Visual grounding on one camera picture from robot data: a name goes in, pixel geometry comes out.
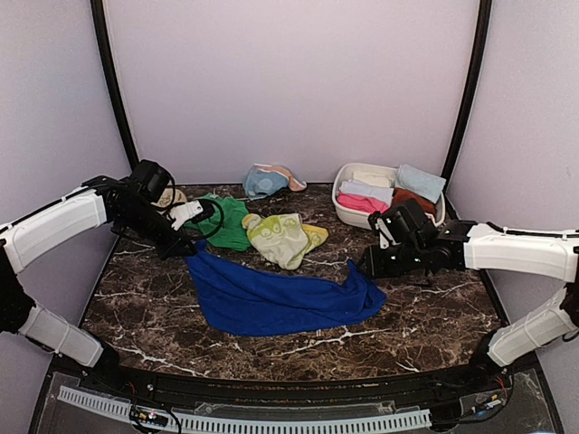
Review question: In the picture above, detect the white lavender rolled towel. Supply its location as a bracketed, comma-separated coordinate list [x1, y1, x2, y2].
[339, 180, 394, 205]

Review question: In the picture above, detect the white plastic basket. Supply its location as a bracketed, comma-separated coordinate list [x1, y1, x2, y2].
[332, 163, 446, 230]

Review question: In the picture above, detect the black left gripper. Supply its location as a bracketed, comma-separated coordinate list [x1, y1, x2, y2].
[118, 202, 196, 261]

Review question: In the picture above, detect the cream yellow cloth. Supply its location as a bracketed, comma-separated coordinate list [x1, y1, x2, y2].
[242, 213, 328, 270]

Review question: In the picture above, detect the small green circuit board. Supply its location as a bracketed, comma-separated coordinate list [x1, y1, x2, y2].
[129, 406, 168, 428]

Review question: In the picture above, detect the pink rolled towel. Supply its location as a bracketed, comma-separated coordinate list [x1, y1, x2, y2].
[337, 193, 389, 214]

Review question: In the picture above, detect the green towel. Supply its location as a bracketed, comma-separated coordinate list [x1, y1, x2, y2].
[184, 193, 251, 252]

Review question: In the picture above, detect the royal blue towel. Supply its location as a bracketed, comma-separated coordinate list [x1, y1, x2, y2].
[185, 241, 386, 337]

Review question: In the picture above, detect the light blue towel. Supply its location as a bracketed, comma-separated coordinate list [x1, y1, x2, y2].
[394, 164, 447, 203]

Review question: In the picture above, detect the brown rolled towel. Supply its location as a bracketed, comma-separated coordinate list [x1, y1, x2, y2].
[391, 187, 436, 222]

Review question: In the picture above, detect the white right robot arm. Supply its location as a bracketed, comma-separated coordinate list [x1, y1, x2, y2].
[358, 200, 578, 392]

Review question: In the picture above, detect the black corner frame post right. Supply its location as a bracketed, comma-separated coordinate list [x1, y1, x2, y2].
[441, 0, 493, 193]

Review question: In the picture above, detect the black corner frame post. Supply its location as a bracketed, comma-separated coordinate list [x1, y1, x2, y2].
[441, 0, 493, 193]
[90, 0, 139, 170]

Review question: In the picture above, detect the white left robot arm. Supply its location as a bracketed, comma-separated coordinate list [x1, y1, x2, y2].
[1, 160, 203, 394]

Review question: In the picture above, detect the black corner frame post left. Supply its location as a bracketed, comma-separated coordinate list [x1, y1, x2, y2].
[90, 0, 139, 170]

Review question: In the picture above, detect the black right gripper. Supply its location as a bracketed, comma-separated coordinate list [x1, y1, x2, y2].
[357, 241, 426, 278]

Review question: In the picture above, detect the cream rolled towel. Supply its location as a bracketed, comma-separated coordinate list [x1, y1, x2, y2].
[352, 170, 394, 188]

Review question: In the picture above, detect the white slotted cable duct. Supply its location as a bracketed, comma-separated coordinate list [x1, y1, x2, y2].
[57, 386, 432, 433]

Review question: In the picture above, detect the pale blue patterned cloth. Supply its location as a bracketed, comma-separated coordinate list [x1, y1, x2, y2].
[243, 164, 307, 201]

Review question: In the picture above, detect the black front rail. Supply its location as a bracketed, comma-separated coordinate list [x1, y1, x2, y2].
[43, 354, 547, 408]

